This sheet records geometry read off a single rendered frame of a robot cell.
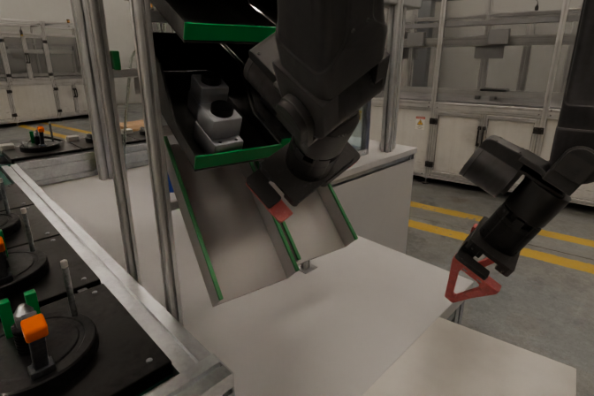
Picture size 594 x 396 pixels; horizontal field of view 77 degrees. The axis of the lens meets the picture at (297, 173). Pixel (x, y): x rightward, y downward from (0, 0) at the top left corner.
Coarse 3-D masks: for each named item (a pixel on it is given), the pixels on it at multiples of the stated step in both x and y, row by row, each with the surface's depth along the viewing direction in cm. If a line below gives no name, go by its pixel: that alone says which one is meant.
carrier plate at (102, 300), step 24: (96, 288) 61; (48, 312) 55; (96, 312) 55; (120, 312) 55; (120, 336) 51; (144, 336) 51; (96, 360) 47; (120, 360) 47; (144, 360) 47; (168, 360) 47; (72, 384) 43; (96, 384) 43; (120, 384) 43; (144, 384) 44
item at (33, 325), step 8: (32, 312) 41; (24, 320) 38; (32, 320) 38; (40, 320) 39; (24, 328) 38; (32, 328) 38; (40, 328) 38; (24, 336) 38; (32, 336) 38; (40, 336) 39; (32, 344) 39; (40, 344) 40; (32, 352) 40; (40, 352) 40; (32, 360) 41; (40, 360) 41; (48, 360) 42; (40, 368) 42
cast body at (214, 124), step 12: (204, 108) 50; (216, 108) 49; (228, 108) 49; (204, 120) 50; (216, 120) 48; (228, 120) 49; (240, 120) 50; (204, 132) 51; (216, 132) 49; (228, 132) 50; (204, 144) 52; (216, 144) 49; (228, 144) 50; (240, 144) 52
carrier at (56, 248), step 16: (32, 240) 68; (48, 240) 77; (64, 240) 77; (16, 256) 67; (32, 256) 67; (48, 256) 71; (64, 256) 71; (16, 272) 62; (32, 272) 62; (48, 272) 66; (80, 272) 66; (0, 288) 58; (16, 288) 60; (32, 288) 61; (48, 288) 61; (64, 288) 61; (80, 288) 62; (16, 304) 57; (0, 320) 55
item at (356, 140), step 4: (364, 108) 185; (360, 112) 183; (364, 112) 185; (360, 116) 183; (364, 116) 186; (360, 120) 184; (360, 124) 185; (356, 128) 183; (360, 128) 186; (356, 132) 184; (360, 132) 186; (352, 136) 182; (356, 136) 185; (360, 136) 187; (348, 140) 181; (352, 140) 183; (356, 140) 185; (360, 140) 188; (352, 144) 184; (356, 144) 186; (360, 144) 188; (356, 148) 187; (360, 148) 189
